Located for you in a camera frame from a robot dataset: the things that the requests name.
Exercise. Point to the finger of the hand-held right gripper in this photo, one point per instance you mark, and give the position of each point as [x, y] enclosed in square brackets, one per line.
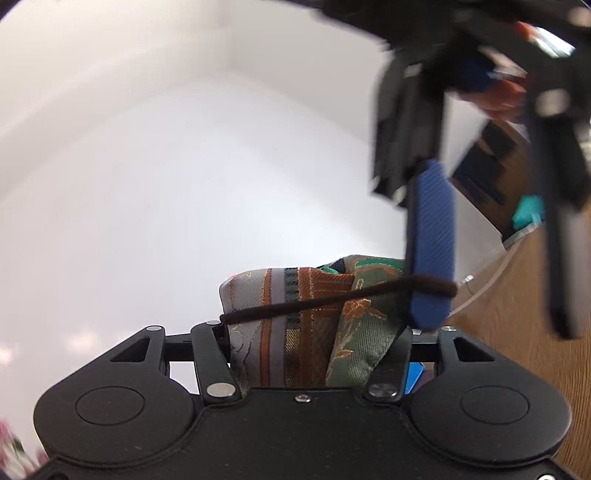
[431, 230]
[568, 230]

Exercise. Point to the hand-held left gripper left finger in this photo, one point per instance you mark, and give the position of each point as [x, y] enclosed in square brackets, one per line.
[210, 350]

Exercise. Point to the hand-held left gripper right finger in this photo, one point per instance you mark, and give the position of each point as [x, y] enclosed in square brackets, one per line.
[392, 364]

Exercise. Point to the patterned brocade cloth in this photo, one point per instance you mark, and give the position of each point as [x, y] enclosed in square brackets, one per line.
[314, 332]

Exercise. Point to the black and teal bag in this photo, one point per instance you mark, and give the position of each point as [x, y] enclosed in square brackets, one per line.
[528, 212]

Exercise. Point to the person's right hand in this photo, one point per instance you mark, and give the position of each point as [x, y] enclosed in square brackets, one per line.
[503, 99]

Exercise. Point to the vase with pink roses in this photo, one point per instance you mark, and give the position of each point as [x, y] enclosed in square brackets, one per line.
[14, 450]

